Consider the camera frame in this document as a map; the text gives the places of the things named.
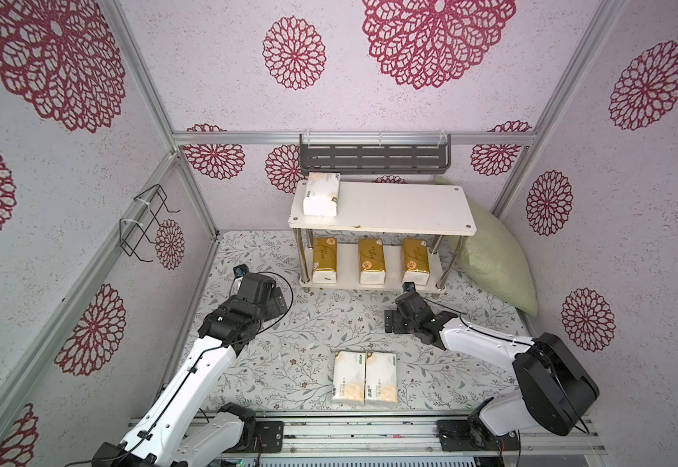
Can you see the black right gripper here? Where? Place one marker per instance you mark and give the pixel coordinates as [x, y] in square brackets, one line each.
[400, 318]

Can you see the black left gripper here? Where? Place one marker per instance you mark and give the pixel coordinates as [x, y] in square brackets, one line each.
[280, 302]

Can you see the gold tissue pack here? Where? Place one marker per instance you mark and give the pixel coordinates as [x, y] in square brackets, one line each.
[325, 269]
[415, 261]
[373, 269]

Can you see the white tissue pack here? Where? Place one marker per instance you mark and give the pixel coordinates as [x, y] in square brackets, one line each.
[381, 378]
[321, 194]
[348, 378]

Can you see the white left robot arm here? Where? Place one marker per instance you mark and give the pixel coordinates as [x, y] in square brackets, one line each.
[160, 437]

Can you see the white two-tier shelf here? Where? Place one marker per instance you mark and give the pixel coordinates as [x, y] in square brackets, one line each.
[439, 213]

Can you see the light green pillow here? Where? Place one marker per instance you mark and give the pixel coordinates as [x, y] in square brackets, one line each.
[494, 259]

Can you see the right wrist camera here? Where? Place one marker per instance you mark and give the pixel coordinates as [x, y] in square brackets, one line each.
[408, 287]

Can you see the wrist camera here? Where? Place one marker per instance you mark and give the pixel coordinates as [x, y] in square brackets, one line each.
[240, 271]
[408, 287]

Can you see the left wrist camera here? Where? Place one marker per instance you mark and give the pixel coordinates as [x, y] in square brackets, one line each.
[240, 271]

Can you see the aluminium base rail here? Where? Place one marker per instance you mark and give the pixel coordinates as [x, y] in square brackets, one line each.
[409, 439]

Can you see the grey wall-mounted metal rack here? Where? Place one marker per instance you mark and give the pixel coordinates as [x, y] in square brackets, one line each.
[374, 159]

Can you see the black wire wall rack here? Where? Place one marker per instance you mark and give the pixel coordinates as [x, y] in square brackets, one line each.
[133, 231]

